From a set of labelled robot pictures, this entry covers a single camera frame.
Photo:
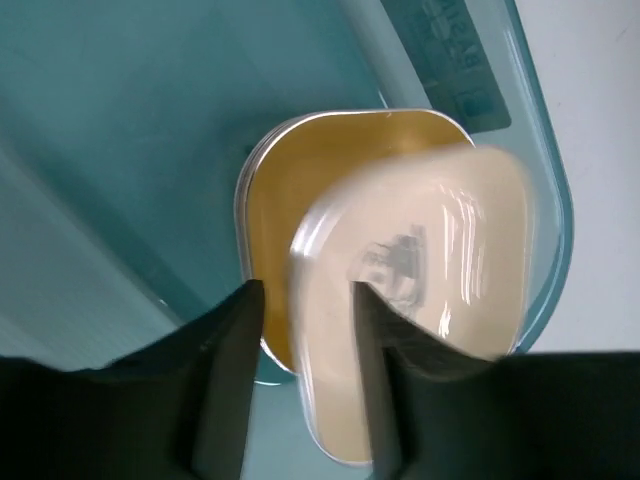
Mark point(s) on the yellow plate front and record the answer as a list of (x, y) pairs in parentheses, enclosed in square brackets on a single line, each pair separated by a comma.
[(294, 164)]

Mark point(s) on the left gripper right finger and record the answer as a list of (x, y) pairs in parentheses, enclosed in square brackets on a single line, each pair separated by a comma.
[(434, 412)]

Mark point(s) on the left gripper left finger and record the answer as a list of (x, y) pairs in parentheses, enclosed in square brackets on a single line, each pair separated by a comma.
[(176, 409)]

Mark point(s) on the teal transparent plastic bin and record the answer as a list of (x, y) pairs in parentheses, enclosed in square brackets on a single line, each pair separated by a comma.
[(125, 125)]

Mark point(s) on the beige plate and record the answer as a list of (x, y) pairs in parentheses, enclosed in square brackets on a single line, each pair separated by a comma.
[(443, 236)]

